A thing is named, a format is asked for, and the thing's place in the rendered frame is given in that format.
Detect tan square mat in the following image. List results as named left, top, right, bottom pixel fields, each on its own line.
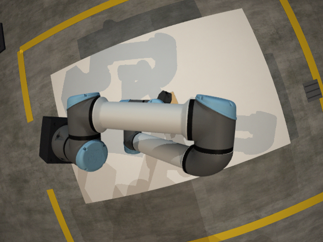
left=171, top=92, right=178, bottom=104

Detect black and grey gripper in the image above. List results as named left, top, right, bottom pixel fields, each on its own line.
left=157, top=90, right=172, bottom=103

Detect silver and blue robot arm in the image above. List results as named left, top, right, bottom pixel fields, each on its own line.
left=51, top=92, right=237, bottom=177

